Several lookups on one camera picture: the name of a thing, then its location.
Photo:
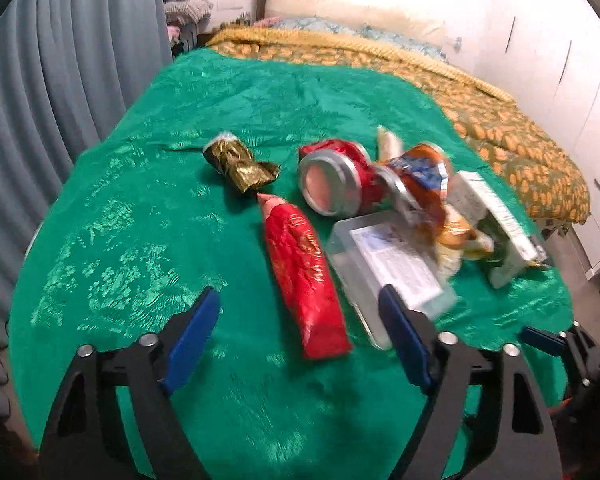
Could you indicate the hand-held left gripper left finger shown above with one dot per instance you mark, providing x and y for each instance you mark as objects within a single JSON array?
[{"x": 192, "y": 340}]

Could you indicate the orange floral blanket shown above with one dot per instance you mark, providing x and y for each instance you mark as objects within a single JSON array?
[{"x": 505, "y": 130}]

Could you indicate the gold foil wrapper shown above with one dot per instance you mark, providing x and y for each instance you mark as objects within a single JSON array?
[{"x": 235, "y": 165}]

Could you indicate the red foil snack wrapper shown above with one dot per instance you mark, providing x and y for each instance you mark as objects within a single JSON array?
[{"x": 300, "y": 270}]

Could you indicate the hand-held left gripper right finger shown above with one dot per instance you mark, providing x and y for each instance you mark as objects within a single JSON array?
[{"x": 405, "y": 340}]

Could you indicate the orange white plastic bag bundle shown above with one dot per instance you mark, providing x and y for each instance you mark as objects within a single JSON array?
[{"x": 460, "y": 235}]

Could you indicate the beige snack packet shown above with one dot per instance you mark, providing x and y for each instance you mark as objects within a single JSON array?
[{"x": 387, "y": 142}]

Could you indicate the blue patterned pillow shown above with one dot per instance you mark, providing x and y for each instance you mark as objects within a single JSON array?
[{"x": 330, "y": 27}]

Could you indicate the wooden headboard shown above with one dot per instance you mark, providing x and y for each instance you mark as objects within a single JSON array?
[{"x": 261, "y": 2}]

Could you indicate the crushed red soda can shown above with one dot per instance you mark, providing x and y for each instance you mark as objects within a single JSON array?
[{"x": 330, "y": 185}]

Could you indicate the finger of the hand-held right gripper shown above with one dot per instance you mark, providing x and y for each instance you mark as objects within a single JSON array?
[{"x": 545, "y": 340}]

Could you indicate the clear plastic container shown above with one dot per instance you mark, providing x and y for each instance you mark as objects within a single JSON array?
[{"x": 380, "y": 255}]

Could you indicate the pink cloth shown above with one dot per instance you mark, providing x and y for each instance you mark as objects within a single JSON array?
[{"x": 267, "y": 22}]

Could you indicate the white wardrobe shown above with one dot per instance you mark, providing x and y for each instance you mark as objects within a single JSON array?
[{"x": 540, "y": 50}]

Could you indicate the grey curtain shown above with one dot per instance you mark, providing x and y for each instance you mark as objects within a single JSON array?
[{"x": 80, "y": 60}]

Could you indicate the white carton box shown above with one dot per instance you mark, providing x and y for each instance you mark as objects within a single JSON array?
[{"x": 490, "y": 205}]

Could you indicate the green satin cloth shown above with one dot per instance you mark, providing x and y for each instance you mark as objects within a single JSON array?
[{"x": 130, "y": 235}]

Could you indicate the crushed orange soda can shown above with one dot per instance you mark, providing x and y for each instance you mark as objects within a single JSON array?
[{"x": 420, "y": 180}]

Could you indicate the cream pillow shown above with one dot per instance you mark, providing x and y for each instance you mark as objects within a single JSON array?
[{"x": 330, "y": 2}]

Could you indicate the wall socket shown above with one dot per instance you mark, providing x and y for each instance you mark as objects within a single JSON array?
[{"x": 457, "y": 43}]

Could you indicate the pile of clothes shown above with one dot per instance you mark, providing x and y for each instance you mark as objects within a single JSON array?
[{"x": 187, "y": 7}]

